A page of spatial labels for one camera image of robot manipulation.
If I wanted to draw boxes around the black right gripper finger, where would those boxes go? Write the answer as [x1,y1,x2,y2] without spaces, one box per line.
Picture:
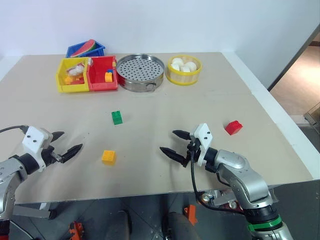
[159,146,187,165]
[171,129,192,141]

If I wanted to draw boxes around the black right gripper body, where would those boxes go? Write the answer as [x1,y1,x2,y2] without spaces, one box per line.
[182,136,203,168]

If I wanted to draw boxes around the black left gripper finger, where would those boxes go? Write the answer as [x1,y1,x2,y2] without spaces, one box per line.
[51,131,66,144]
[59,143,84,164]

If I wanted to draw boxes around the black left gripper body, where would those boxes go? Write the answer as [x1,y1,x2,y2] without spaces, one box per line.
[41,145,63,167]

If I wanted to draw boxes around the yellow toy brick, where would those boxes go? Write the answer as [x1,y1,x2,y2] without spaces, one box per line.
[101,149,117,166]

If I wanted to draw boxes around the yellow plastic bin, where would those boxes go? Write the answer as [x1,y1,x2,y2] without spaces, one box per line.
[55,57,90,94]

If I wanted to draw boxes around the yellow round clear-walled container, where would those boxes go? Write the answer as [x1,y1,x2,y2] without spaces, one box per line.
[166,53,203,86]

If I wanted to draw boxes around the green toy brick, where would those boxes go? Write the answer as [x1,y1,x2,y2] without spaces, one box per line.
[111,110,124,126]

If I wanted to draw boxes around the orange plastic part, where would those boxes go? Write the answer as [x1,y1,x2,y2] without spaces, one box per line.
[68,220,84,240]
[184,204,199,225]

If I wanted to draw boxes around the red plastic bin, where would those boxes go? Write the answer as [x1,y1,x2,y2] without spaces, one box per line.
[87,55,119,92]

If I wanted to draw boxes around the crumpled white plastic bag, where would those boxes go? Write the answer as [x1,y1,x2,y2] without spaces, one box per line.
[66,64,85,77]

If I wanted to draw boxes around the dark rounded shape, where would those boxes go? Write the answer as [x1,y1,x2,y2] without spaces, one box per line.
[161,211,199,240]

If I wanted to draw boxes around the perforated steel steamer tray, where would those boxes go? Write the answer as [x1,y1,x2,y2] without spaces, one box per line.
[116,53,165,94]

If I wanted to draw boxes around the toy watermelon slice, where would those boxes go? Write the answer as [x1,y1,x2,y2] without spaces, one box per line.
[70,38,97,59]

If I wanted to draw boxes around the blue plastic bin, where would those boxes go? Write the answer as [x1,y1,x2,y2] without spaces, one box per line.
[65,39,107,59]

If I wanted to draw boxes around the metal cabinet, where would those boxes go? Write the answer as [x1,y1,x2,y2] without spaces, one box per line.
[303,100,320,124]

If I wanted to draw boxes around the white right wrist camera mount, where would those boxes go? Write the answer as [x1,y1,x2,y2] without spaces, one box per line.
[189,123,214,166]

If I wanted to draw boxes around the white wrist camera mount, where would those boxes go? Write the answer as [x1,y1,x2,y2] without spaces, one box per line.
[21,126,54,154]
[189,123,214,166]

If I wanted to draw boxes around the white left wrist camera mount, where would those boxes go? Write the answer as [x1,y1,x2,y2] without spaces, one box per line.
[21,126,54,154]

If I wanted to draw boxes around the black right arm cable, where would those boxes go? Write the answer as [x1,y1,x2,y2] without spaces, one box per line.
[189,143,247,215]

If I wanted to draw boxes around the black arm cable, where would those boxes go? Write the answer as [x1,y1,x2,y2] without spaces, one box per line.
[189,143,247,215]
[0,125,29,134]

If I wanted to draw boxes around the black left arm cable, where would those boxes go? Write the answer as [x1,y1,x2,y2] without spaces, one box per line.
[0,125,29,134]

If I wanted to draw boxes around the grey metal bracket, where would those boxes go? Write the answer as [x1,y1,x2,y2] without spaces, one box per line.
[12,201,57,221]

